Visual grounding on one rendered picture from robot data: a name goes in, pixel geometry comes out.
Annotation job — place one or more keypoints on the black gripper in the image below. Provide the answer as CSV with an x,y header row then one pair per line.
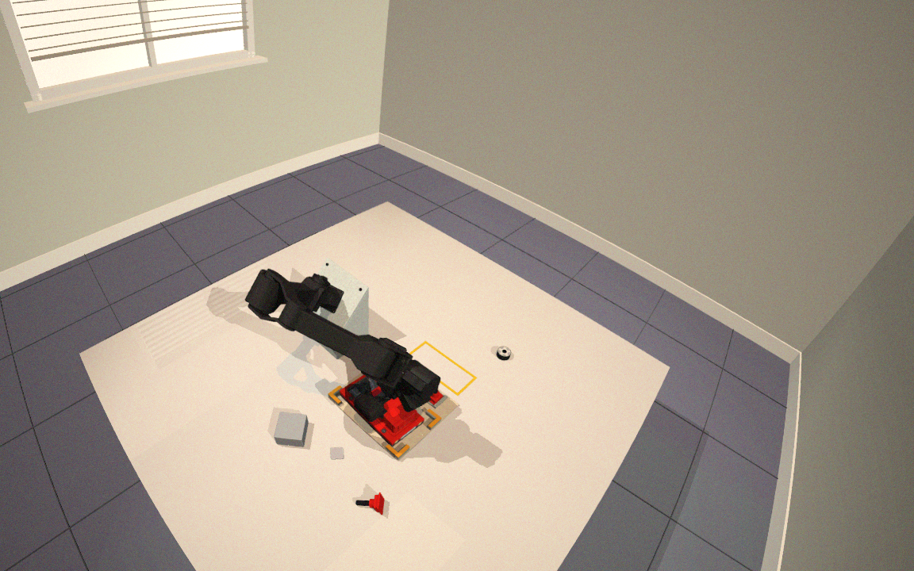
x,y
373,407

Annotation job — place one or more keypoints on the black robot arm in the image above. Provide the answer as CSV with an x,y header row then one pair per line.
x,y
375,358

